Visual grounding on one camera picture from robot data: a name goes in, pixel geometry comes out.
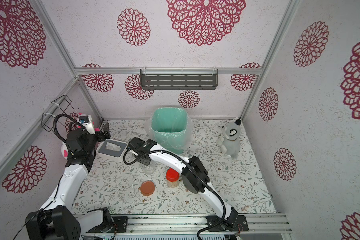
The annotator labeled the brown jar lid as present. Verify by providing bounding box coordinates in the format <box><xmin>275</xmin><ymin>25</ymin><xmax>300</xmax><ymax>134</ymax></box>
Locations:
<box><xmin>140</xmin><ymin>181</ymin><xmax>156</xmax><ymax>196</ymax></box>

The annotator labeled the glass peanut jar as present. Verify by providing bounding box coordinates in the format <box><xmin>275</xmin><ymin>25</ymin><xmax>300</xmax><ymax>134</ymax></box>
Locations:
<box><xmin>141</xmin><ymin>161</ymin><xmax>156</xmax><ymax>175</ymax></box>

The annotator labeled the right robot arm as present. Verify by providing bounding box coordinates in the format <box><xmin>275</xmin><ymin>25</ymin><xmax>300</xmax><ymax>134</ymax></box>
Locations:
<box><xmin>123</xmin><ymin>137</ymin><xmax>239</xmax><ymax>231</ymax></box>

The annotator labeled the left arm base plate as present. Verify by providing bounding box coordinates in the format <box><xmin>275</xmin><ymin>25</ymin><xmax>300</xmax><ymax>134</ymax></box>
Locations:
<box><xmin>87</xmin><ymin>216</ymin><xmax>129</xmax><ymax>234</ymax></box>

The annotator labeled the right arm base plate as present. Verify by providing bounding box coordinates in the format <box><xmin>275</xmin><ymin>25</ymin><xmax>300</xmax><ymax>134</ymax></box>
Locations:
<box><xmin>206</xmin><ymin>215</ymin><xmax>249</xmax><ymax>232</ymax></box>

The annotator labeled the grey husky plush toy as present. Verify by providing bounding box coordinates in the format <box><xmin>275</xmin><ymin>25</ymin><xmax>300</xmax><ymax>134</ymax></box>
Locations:
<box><xmin>218</xmin><ymin>118</ymin><xmax>242</xmax><ymax>160</ymax></box>

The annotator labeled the green trash bin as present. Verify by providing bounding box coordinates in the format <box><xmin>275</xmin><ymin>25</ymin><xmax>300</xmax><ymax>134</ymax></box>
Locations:
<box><xmin>151</xmin><ymin>107</ymin><xmax>189</xmax><ymax>155</ymax></box>

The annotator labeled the white tissue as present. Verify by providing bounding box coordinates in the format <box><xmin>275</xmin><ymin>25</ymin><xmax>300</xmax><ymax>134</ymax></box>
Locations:
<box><xmin>106</xmin><ymin>143</ymin><xmax>121</xmax><ymax>152</ymax></box>

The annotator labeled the red lid peanut jar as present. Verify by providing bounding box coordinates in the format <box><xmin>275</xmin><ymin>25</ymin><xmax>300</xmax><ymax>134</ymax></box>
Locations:
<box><xmin>166</xmin><ymin>168</ymin><xmax>180</xmax><ymax>188</ymax></box>

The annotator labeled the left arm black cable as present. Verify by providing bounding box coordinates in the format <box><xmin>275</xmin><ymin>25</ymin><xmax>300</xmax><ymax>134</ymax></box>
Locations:
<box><xmin>53</xmin><ymin>113</ymin><xmax>86</xmax><ymax>143</ymax></box>

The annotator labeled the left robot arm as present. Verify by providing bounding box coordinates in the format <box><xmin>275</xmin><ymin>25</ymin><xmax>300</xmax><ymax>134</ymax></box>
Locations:
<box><xmin>25</xmin><ymin>124</ymin><xmax>114</xmax><ymax>240</ymax></box>

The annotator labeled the black wire wall rack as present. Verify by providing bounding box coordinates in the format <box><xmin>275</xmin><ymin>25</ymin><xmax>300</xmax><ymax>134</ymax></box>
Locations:
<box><xmin>40</xmin><ymin>95</ymin><xmax>79</xmax><ymax>133</ymax></box>

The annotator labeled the dark grey wall shelf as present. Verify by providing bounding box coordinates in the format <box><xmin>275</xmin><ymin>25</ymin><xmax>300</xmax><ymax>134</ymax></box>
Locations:
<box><xmin>140</xmin><ymin>69</ymin><xmax>219</xmax><ymax>90</ymax></box>

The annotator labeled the plush toy red striped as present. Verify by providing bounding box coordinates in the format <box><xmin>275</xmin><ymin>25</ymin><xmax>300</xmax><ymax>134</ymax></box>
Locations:
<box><xmin>61</xmin><ymin>143</ymin><xmax>69</xmax><ymax>160</ymax></box>

